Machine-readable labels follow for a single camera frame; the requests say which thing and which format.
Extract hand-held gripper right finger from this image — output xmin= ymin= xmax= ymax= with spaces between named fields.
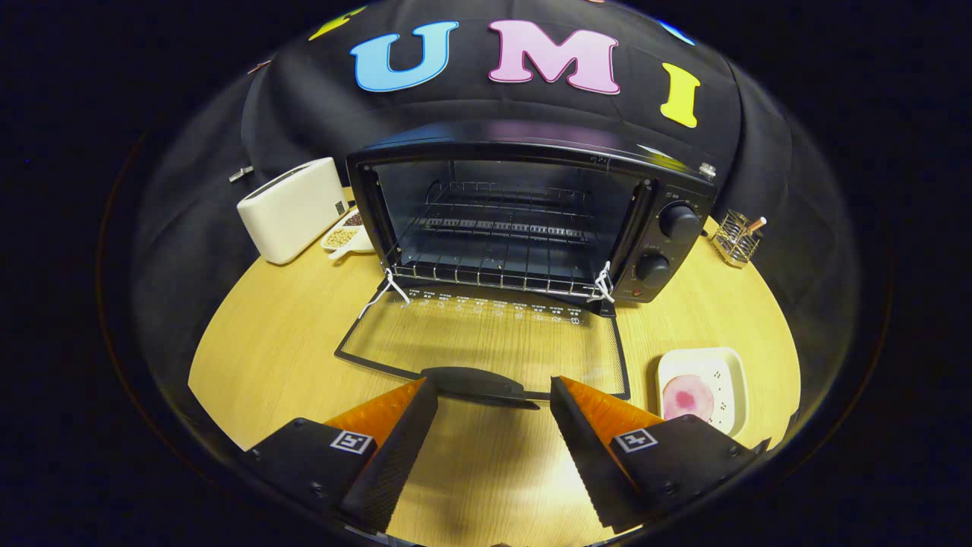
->
xmin=550 ymin=375 xmax=772 ymax=535

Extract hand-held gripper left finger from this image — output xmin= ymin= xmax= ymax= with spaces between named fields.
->
xmin=241 ymin=377 xmax=440 ymax=535

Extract pink ham slice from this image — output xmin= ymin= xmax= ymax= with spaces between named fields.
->
xmin=662 ymin=374 xmax=715 ymax=423

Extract cream square plate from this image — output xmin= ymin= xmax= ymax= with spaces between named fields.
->
xmin=657 ymin=347 xmax=749 ymax=438

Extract black toaster oven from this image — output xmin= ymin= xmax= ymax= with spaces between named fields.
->
xmin=334 ymin=120 xmax=718 ymax=411

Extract white bread toaster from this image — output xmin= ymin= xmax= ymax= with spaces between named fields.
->
xmin=237 ymin=157 xmax=352 ymax=265

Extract divided dish of beans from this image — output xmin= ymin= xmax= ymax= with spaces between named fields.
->
xmin=320 ymin=207 xmax=374 ymax=261

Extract wire mesh holder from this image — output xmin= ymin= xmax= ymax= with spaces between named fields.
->
xmin=710 ymin=209 xmax=764 ymax=268

